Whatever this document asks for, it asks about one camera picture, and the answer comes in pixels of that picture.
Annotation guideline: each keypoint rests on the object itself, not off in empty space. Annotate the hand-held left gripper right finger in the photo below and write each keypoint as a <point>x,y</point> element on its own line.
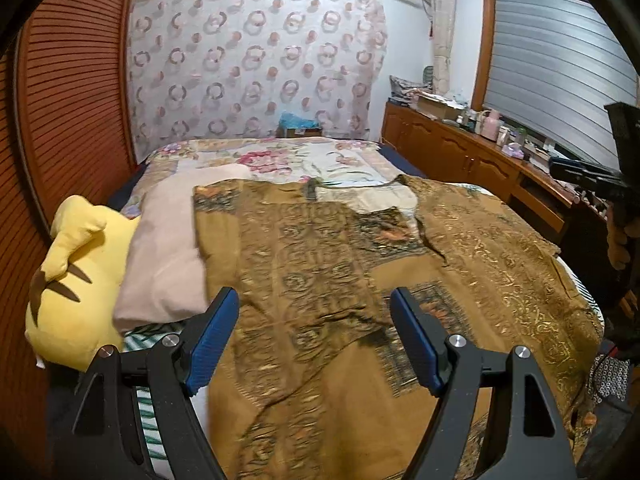
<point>417,340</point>

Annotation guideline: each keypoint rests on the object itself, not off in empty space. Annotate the floral quilt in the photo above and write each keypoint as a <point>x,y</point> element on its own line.
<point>260,157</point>

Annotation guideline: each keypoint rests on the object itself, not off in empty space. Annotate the pink pillow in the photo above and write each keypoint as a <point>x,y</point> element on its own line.
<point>160,260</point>

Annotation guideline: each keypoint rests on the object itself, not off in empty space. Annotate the brown patterned garment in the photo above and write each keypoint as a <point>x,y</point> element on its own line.
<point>320,280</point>

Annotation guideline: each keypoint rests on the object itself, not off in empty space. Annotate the black white dotted cloth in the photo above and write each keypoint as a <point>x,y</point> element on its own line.
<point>609,377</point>

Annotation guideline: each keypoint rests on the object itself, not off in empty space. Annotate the grey window blind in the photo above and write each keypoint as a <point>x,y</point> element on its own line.
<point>550,70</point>

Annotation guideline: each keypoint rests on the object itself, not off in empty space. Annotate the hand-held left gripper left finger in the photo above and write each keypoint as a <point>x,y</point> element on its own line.
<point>212,340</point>

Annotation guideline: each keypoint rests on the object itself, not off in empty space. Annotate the open cardboard box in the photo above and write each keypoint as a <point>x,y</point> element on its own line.
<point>437,106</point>

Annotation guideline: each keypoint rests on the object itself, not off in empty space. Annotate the white wrapped pipe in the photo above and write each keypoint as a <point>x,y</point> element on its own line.
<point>442,35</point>

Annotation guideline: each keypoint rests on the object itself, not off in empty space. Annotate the stack of folded cloths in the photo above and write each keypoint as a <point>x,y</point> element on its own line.
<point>407,89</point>

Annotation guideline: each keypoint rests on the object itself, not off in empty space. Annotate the wooden louvered wardrobe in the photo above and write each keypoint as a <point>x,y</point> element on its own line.
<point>65,110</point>

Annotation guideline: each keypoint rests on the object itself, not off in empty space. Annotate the pink bottle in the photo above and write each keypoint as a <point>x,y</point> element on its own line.
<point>492,125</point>

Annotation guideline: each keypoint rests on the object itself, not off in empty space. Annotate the yellow plush toy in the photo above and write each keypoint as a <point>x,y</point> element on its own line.
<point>75,280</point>

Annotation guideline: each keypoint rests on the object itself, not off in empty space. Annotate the purple tissue pack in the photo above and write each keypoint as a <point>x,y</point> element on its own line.
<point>512,151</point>

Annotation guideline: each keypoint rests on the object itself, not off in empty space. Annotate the long wooden cabinet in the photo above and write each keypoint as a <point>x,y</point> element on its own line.
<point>450,145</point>

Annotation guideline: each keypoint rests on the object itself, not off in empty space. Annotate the teal cloth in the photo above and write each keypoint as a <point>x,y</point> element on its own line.
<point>297,121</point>

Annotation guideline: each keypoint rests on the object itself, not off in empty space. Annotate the circle patterned wall cloth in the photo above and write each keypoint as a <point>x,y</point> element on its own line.
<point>240,60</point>

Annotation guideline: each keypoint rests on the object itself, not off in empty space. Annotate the person's right forearm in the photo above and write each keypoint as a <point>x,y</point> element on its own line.
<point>625,310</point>

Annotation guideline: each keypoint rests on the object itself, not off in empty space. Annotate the person's right hand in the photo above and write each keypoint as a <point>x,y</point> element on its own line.
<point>620,242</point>

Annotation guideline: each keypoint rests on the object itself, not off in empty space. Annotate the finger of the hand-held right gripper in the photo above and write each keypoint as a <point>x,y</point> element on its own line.
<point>580,172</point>

